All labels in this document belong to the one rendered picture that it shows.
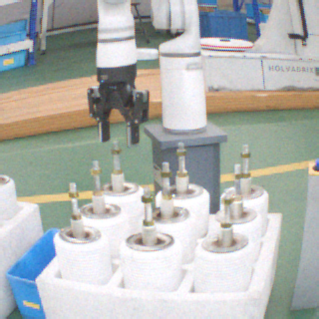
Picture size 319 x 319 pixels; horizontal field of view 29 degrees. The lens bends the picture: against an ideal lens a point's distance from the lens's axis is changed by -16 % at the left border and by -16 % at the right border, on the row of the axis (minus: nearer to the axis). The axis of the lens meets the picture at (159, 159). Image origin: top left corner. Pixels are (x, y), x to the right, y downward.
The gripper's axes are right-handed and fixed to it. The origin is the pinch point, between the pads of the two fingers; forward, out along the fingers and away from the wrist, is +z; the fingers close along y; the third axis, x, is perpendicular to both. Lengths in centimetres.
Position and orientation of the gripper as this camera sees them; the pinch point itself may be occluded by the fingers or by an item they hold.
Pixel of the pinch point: (118, 137)
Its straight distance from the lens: 126.9
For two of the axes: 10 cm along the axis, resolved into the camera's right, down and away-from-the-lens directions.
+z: 0.4, 9.5, 3.0
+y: 7.7, 1.6, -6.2
